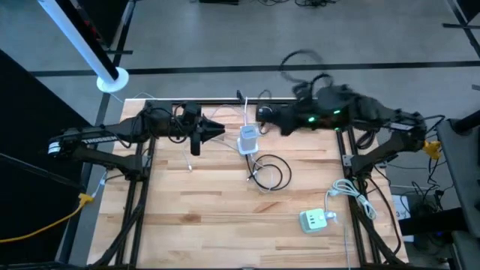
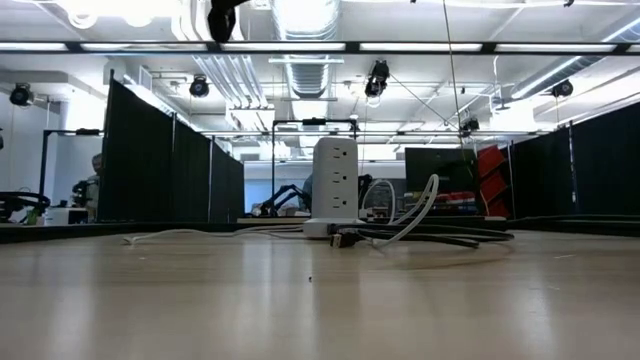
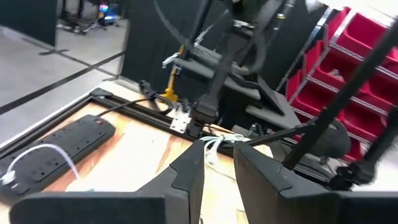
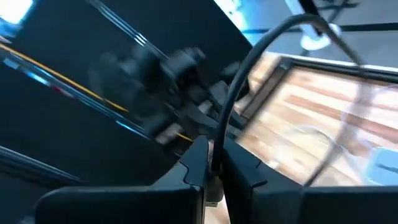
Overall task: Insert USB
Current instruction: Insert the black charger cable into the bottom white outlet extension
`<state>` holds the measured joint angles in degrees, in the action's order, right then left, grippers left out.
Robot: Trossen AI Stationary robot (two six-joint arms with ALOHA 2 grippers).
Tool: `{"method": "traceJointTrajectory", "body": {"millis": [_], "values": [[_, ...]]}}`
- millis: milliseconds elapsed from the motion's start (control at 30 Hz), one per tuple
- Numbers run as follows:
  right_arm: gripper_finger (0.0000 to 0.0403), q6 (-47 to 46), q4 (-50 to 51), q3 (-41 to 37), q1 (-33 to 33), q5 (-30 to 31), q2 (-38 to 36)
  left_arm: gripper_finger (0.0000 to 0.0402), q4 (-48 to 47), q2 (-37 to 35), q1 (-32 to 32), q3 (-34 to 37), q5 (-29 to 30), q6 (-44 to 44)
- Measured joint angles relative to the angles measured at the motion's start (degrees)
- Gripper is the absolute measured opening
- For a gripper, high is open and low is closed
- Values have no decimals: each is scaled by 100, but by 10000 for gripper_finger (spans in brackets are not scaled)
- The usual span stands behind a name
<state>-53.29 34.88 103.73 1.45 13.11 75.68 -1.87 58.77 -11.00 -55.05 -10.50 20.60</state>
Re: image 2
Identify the white tower strip cord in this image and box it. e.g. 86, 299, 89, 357
369, 173, 441, 250

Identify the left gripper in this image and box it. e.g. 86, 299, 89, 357
207, 0, 251, 44

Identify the black hose loop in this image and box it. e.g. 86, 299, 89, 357
0, 189, 51, 224

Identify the black monitor screen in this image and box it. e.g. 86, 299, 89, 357
404, 147, 479, 194

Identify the black metal rack frame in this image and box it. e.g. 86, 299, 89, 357
38, 127, 106, 224

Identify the person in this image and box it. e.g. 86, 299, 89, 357
301, 172, 316, 212
72, 152, 104, 224

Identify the red storage bin rack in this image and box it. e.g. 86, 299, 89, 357
477, 143, 512, 219

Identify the black USB cable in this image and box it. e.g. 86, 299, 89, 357
327, 222, 516, 250

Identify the long LED light bar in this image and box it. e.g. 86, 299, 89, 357
0, 39, 640, 56

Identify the white box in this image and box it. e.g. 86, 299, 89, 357
44, 207, 89, 225

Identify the thin hanging wire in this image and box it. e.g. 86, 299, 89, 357
442, 0, 466, 151

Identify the black hanging spot lamp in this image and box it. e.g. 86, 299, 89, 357
551, 78, 575, 99
363, 58, 392, 99
9, 82, 34, 107
188, 73, 211, 99
458, 117, 481, 139

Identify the white tower power strip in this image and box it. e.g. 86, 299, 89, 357
302, 136, 366, 240

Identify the black room divider panel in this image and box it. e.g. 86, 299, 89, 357
509, 102, 640, 221
97, 69, 246, 224

